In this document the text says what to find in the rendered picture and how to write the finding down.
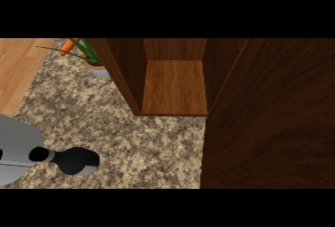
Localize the green plant in white pot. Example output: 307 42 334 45
36 38 111 79

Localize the open brown wooden cabinet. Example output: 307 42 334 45
89 38 250 117

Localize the dark brown cabinet door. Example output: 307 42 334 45
200 38 335 190

